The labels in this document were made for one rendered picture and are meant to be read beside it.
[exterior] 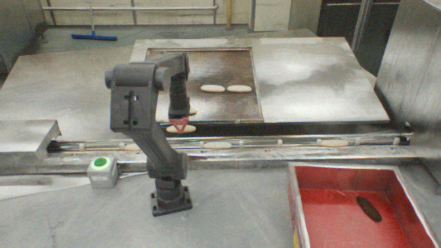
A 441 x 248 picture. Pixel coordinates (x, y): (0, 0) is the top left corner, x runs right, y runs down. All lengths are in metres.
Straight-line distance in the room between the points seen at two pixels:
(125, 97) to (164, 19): 4.29
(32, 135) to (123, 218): 0.45
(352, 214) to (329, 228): 0.09
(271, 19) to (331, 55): 2.98
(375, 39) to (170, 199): 2.42
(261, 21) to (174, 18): 1.22
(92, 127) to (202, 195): 0.58
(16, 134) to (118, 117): 0.73
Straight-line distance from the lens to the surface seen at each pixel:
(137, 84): 0.62
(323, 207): 1.06
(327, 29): 2.87
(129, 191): 1.11
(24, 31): 4.08
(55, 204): 1.15
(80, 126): 1.45
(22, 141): 1.28
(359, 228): 1.05
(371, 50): 3.09
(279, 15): 4.61
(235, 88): 1.38
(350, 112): 1.38
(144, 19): 4.94
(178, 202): 1.00
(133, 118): 0.62
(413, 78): 1.32
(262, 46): 1.67
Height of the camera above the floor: 1.60
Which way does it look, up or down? 35 degrees down
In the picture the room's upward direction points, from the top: straight up
